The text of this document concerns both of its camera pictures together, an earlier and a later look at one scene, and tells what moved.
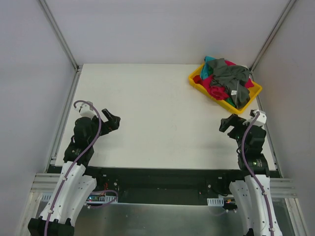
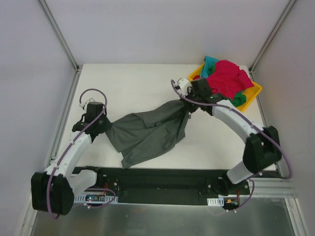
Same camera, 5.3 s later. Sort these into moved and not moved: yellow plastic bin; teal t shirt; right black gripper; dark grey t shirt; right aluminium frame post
Moved: right black gripper; dark grey t shirt
Not moved: right aluminium frame post; yellow plastic bin; teal t shirt
